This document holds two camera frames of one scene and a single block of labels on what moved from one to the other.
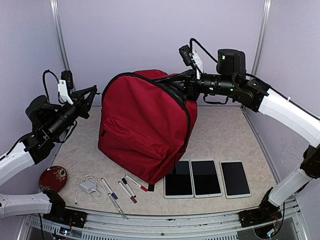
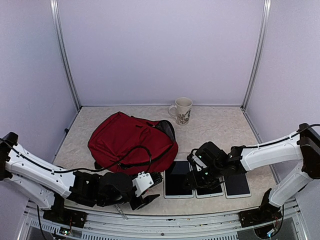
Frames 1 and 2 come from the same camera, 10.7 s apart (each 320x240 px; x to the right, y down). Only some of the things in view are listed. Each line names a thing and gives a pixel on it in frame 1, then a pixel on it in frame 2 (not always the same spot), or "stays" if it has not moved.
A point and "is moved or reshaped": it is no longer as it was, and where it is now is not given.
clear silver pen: [120, 211] stays
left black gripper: [83, 105] -> [142, 202]
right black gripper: [190, 86] -> [195, 181]
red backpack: [146, 122] is moved or reshaped
